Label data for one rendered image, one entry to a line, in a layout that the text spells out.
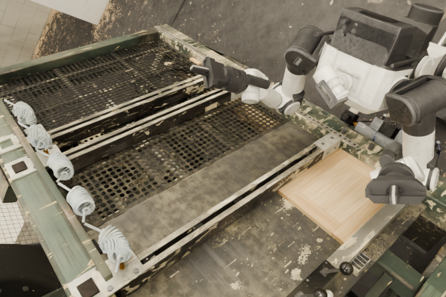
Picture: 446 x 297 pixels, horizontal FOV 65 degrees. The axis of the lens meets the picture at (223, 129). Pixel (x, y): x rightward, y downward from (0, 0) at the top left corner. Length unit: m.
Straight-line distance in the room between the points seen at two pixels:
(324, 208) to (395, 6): 1.71
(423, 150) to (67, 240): 1.13
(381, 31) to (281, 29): 1.95
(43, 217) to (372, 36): 1.18
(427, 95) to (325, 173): 0.57
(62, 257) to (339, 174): 1.06
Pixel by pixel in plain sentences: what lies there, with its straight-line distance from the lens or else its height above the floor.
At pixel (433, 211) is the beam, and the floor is 0.88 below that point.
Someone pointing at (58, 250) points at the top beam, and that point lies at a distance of 1.22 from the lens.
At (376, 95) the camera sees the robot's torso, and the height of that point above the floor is 1.34.
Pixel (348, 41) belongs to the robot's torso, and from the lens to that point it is 1.21.
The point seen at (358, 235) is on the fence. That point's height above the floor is 1.21.
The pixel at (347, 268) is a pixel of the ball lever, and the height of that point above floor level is 1.45.
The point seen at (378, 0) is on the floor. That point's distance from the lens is 2.81.
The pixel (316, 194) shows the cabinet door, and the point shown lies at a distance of 1.45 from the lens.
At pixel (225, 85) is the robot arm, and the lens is 1.25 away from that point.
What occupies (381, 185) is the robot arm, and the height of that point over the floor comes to 1.59.
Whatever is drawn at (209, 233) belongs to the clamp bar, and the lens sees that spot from 1.24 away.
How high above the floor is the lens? 2.47
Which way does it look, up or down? 51 degrees down
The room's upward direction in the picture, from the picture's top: 80 degrees counter-clockwise
